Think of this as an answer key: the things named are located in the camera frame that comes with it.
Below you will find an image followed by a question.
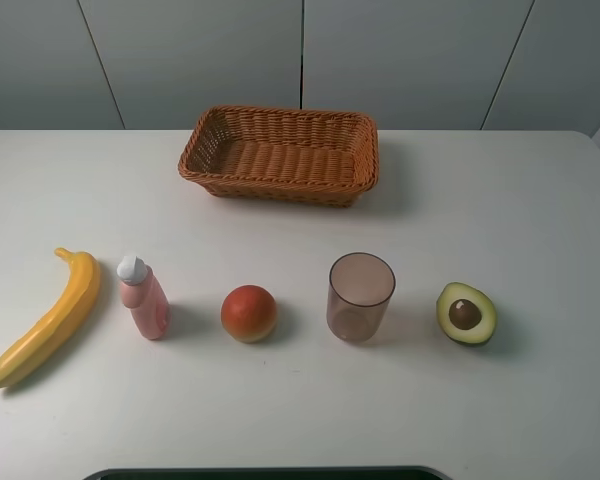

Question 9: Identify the brown wicker basket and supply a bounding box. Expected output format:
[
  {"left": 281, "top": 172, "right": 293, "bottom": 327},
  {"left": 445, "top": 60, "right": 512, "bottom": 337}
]
[{"left": 178, "top": 106, "right": 379, "bottom": 208}]

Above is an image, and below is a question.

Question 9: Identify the halved avocado with pit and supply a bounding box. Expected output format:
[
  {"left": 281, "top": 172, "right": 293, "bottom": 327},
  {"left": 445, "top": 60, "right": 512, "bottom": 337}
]
[{"left": 436, "top": 282, "right": 498, "bottom": 346}]

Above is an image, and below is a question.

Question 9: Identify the red orange apple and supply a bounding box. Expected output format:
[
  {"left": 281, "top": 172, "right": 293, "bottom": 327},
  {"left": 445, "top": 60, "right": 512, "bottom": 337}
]
[{"left": 221, "top": 285, "right": 277, "bottom": 343}]

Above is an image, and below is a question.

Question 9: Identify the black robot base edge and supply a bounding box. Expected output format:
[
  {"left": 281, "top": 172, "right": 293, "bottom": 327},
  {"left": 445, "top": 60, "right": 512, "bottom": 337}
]
[{"left": 86, "top": 466, "right": 449, "bottom": 480}]

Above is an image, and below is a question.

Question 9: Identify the pink bottle white cap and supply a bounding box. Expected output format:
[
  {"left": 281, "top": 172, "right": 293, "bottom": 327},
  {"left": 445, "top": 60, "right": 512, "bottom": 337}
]
[{"left": 116, "top": 255, "right": 170, "bottom": 340}]

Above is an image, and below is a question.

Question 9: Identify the translucent brown plastic cup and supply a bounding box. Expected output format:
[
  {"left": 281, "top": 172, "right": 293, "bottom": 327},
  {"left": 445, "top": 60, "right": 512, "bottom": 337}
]
[{"left": 326, "top": 252, "right": 396, "bottom": 343}]

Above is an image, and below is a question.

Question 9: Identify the yellow banana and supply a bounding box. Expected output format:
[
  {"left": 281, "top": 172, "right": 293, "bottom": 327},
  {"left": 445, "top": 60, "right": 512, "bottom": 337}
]
[{"left": 0, "top": 248, "right": 101, "bottom": 389}]

